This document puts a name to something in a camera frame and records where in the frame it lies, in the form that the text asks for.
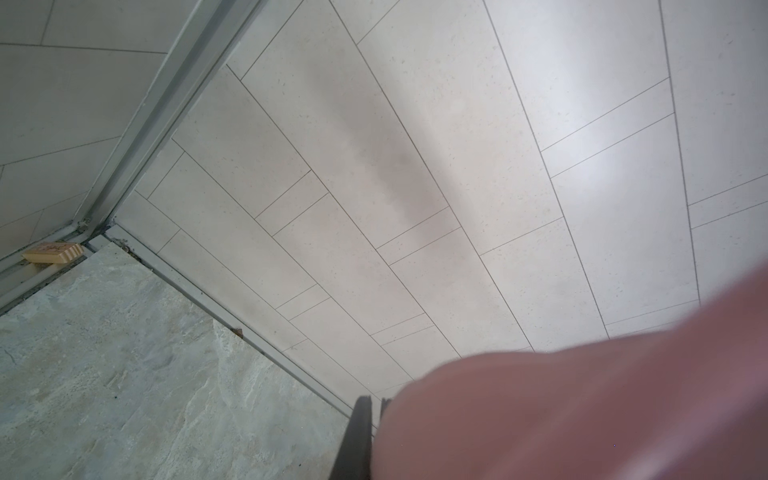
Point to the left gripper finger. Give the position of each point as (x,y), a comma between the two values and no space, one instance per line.
(353,460)

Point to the small yellow wooden block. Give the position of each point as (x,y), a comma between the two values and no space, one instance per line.
(58,253)

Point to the pink headphones with cable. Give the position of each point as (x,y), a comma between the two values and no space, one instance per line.
(685,403)

